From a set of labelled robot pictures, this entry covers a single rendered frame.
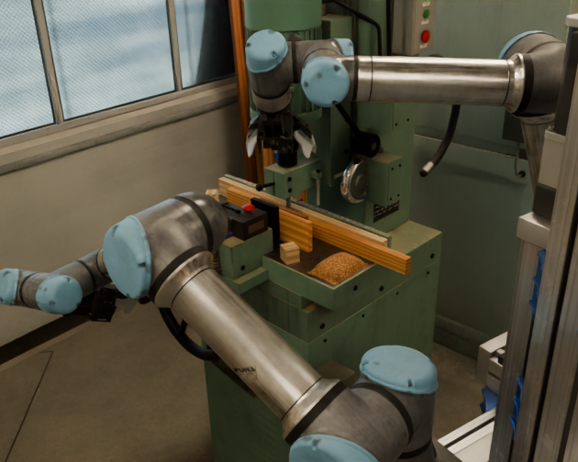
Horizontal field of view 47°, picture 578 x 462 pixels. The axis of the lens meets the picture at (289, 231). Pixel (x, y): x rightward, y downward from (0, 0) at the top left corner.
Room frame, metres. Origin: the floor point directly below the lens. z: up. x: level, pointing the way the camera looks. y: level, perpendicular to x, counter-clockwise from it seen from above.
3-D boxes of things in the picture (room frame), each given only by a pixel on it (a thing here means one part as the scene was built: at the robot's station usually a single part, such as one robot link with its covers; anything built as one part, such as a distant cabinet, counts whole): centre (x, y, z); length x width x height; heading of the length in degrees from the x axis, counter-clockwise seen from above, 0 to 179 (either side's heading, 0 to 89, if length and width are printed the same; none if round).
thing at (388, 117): (1.62, -0.26, 1.23); 0.09 x 0.08 x 0.15; 135
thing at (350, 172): (1.58, -0.18, 1.02); 0.12 x 0.03 x 0.12; 135
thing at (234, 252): (1.44, 0.14, 0.92); 0.15 x 0.13 x 0.09; 45
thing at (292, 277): (1.50, 0.08, 0.87); 0.61 x 0.30 x 0.06; 45
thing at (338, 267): (1.34, -0.11, 0.91); 0.12 x 0.09 x 0.03; 135
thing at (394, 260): (1.53, -0.05, 0.92); 0.62 x 0.02 x 0.04; 45
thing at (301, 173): (1.59, -0.02, 1.03); 0.14 x 0.07 x 0.09; 135
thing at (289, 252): (1.39, 0.00, 0.92); 0.04 x 0.03 x 0.04; 23
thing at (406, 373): (0.80, -0.16, 0.98); 0.13 x 0.12 x 0.14; 142
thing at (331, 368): (1.29, -0.08, 0.58); 0.12 x 0.08 x 0.08; 135
